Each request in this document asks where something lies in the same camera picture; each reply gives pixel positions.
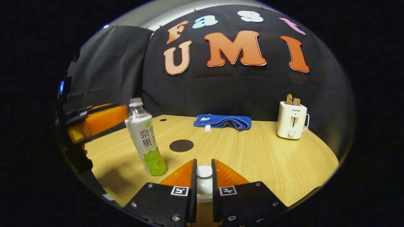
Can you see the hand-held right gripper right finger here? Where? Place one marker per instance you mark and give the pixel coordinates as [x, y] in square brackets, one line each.
[215, 189]

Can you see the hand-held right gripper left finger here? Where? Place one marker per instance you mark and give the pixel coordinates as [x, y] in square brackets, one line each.
[193, 189]

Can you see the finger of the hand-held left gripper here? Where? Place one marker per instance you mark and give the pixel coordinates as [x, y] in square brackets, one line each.
[101, 121]

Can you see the clear water bottle green label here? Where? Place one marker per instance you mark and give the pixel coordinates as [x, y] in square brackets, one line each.
[143, 135]

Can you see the dark round coaster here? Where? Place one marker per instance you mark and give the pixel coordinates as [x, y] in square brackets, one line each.
[181, 145]

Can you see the blue folded towel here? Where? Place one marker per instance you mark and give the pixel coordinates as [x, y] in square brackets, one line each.
[221, 121]

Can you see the black backdrop cloth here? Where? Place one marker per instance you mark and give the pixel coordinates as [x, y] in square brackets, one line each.
[227, 91]

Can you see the white toaster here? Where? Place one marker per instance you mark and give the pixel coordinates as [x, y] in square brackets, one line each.
[290, 123]

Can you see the brown toast slice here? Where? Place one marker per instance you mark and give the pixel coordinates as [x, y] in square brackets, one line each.
[289, 99]
[296, 101]

